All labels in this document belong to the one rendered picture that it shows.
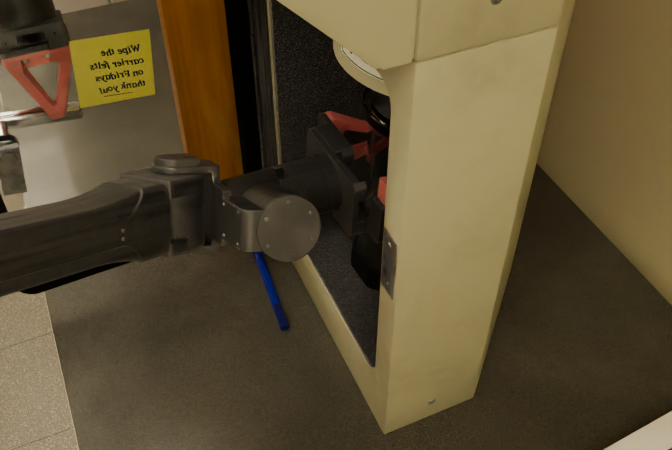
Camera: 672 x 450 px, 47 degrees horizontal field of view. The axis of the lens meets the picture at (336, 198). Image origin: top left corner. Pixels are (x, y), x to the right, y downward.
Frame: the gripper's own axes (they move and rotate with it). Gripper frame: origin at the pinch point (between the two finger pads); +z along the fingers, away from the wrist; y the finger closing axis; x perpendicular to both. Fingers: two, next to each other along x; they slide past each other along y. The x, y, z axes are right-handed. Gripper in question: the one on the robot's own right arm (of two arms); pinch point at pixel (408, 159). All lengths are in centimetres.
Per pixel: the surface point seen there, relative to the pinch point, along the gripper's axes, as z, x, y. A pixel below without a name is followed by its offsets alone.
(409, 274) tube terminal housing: -9.0, -1.5, -15.0
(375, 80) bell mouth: -8.2, -14.5, -5.3
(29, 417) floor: -48, 119, 74
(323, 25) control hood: -18.3, -26.6, -15.3
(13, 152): -35.8, -1.1, 14.8
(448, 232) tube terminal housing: -6.0, -5.4, -15.3
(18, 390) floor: -49, 119, 83
